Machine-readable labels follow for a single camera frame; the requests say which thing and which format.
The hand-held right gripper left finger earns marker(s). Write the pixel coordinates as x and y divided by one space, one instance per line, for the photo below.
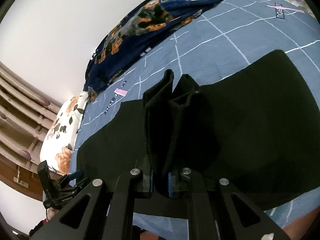
150 183

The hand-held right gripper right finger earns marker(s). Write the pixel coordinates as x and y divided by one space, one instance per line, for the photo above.
171 183

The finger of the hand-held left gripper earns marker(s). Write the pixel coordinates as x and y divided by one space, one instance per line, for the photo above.
75 175

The black pants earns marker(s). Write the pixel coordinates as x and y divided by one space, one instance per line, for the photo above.
250 120

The metal door latch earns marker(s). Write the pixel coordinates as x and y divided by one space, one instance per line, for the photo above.
20 180

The brown wooden door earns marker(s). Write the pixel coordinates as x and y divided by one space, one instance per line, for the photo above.
15 175

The white floral pillow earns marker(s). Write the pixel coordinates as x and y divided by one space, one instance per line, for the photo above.
62 135

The person's dark clothing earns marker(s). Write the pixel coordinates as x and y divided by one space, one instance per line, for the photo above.
38 230

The blue-grey checked bed sheet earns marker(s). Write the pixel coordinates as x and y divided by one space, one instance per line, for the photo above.
225 42

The navy floral blanket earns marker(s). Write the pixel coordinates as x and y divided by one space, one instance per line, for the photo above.
150 22

